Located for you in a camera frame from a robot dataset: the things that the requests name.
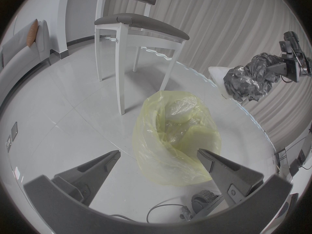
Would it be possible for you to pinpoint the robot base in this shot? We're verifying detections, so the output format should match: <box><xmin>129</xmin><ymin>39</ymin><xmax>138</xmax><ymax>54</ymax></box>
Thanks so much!
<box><xmin>180</xmin><ymin>131</ymin><xmax>312</xmax><ymax>228</ymax></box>

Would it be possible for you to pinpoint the beige curtain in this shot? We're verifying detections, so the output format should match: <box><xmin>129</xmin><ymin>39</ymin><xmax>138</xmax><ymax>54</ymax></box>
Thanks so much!
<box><xmin>105</xmin><ymin>0</ymin><xmax>312</xmax><ymax>150</ymax></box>

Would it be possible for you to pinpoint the yellow plastic bag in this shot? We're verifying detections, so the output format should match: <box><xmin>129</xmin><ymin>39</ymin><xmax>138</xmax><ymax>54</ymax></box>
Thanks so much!
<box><xmin>132</xmin><ymin>90</ymin><xmax>222</xmax><ymax>187</ymax></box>

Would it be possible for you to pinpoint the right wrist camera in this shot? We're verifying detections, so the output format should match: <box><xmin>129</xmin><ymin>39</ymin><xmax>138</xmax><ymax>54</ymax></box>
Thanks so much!
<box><xmin>279</xmin><ymin>41</ymin><xmax>293</xmax><ymax>58</ymax></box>

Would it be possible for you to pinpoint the dark grey white-legged chair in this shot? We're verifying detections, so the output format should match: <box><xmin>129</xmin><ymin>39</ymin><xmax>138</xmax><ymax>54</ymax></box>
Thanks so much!
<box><xmin>94</xmin><ymin>0</ymin><xmax>190</xmax><ymax>116</ymax></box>

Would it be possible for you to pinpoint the black cable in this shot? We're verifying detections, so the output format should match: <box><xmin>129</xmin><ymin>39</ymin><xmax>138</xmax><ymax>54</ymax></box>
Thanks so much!
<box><xmin>146</xmin><ymin>204</ymin><xmax>186</xmax><ymax>224</ymax></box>

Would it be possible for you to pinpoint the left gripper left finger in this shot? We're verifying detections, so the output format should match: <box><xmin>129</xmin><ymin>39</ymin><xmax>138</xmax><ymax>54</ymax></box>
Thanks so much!
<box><xmin>52</xmin><ymin>150</ymin><xmax>121</xmax><ymax>205</ymax></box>

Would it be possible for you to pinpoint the black plastic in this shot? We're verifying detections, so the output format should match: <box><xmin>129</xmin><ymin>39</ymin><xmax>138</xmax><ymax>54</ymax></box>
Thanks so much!
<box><xmin>223</xmin><ymin>53</ymin><xmax>281</xmax><ymax>102</ymax></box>

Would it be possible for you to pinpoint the light grey sofa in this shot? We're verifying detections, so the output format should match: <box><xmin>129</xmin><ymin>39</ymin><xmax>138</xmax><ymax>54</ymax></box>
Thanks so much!
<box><xmin>0</xmin><ymin>19</ymin><xmax>52</xmax><ymax>102</ymax></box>

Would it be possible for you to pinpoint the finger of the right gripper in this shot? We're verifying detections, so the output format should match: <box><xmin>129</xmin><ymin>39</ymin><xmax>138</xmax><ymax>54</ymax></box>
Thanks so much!
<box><xmin>266</xmin><ymin>61</ymin><xmax>288</xmax><ymax>76</ymax></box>

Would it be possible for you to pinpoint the orange cushion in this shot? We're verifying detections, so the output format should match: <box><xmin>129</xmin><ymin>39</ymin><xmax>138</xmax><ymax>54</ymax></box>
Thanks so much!
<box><xmin>26</xmin><ymin>19</ymin><xmax>39</xmax><ymax>47</ymax></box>

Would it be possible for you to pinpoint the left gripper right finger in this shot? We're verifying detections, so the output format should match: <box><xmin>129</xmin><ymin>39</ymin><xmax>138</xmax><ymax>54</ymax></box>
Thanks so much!
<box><xmin>196</xmin><ymin>148</ymin><xmax>265</xmax><ymax>207</ymax></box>

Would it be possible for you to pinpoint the white trash bin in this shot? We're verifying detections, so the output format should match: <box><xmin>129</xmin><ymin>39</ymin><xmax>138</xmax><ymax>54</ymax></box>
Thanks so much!
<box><xmin>151</xmin><ymin>97</ymin><xmax>205</xmax><ymax>146</ymax></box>

